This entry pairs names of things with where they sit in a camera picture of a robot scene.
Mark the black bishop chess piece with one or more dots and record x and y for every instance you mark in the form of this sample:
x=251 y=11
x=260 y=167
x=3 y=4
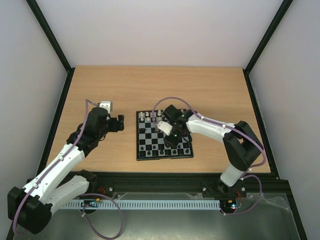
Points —
x=154 y=152

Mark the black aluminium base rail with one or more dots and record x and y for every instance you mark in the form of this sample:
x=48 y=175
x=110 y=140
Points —
x=116 y=183

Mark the black frame post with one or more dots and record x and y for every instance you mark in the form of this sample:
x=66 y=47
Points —
x=41 y=19
x=276 y=20

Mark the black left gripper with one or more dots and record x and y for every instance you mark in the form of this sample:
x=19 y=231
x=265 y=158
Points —
x=115 y=128

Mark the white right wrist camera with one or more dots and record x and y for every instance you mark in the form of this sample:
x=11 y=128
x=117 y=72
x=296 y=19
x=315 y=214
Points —
x=164 y=127

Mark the black right frame post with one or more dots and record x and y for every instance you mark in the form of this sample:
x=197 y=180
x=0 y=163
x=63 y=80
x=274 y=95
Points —
x=276 y=20

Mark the black and grey chessboard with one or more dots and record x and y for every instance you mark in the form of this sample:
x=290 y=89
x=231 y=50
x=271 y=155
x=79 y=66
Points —
x=150 y=138

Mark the black left frame post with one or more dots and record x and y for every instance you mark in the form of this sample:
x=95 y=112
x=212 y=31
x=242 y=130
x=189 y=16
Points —
x=41 y=19

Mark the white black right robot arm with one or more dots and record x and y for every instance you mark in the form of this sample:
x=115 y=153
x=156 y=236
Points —
x=241 y=144

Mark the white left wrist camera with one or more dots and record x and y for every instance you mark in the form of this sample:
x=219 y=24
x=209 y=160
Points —
x=108 y=105

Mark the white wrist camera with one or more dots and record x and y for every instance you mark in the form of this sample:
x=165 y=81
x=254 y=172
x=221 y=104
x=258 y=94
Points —
x=164 y=127
x=108 y=105

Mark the grey slotted cable duct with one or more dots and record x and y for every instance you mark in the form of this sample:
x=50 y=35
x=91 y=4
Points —
x=78 y=204

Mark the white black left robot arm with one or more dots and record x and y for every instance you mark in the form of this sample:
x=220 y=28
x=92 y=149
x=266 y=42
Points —
x=33 y=205

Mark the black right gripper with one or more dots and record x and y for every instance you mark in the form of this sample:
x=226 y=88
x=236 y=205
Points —
x=171 y=140

